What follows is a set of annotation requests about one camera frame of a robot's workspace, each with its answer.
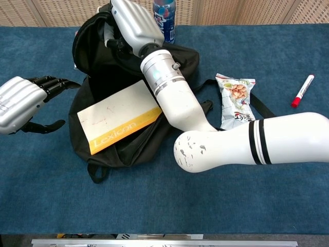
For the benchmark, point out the beige perforated folding screen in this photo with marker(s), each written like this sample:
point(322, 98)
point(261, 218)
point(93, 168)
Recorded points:
point(51, 13)

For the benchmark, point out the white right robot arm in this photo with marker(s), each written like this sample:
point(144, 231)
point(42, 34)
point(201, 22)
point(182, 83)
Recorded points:
point(180, 103)

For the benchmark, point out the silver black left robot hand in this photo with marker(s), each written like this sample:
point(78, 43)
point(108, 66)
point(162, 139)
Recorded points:
point(18, 103)

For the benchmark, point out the blue drink bottle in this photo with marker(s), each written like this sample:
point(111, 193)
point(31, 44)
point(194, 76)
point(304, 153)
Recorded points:
point(168, 28)

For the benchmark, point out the black fabric backpack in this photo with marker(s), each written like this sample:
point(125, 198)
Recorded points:
point(123, 157)

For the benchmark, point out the blue carpet table cover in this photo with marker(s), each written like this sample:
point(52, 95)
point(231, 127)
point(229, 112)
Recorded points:
point(164, 205)

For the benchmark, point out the silver metal plate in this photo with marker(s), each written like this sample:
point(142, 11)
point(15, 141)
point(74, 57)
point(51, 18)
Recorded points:
point(154, 236)

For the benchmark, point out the red whiteboard marker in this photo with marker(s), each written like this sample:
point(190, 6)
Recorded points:
point(303, 90)

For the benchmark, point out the yellow and white Lexicon book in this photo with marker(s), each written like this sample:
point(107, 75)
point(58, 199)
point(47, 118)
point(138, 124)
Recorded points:
point(115, 118)

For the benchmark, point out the white nut snack bag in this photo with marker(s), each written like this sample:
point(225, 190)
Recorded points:
point(236, 90)

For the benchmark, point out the silver white-tipped right robot hand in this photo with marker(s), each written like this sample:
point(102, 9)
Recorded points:
point(136, 25)

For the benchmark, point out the aluminium profile rail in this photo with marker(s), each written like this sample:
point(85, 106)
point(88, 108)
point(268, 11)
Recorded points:
point(164, 243)

